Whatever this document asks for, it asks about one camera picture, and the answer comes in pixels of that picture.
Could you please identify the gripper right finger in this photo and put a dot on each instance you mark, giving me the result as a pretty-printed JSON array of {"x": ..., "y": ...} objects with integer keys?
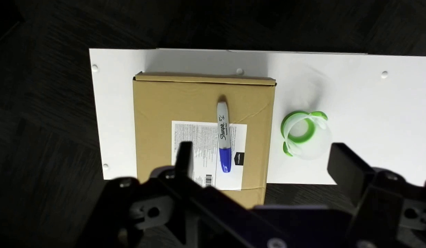
[{"x": 378, "y": 193}]

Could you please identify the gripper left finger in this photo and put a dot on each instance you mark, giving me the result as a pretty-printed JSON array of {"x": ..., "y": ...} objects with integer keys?
[{"x": 171, "y": 199}]

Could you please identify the blue capped marker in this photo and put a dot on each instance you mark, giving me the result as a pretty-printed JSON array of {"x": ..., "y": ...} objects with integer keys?
[{"x": 223, "y": 134}]

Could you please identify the clear cup with green rim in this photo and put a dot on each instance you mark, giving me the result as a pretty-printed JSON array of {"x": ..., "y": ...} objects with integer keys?
[{"x": 302, "y": 132}]

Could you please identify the white board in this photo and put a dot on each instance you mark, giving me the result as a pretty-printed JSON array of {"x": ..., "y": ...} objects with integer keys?
[{"x": 354, "y": 110}]

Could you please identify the brown cardboard box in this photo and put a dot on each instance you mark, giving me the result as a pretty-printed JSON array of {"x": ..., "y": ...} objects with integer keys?
[{"x": 202, "y": 113}]

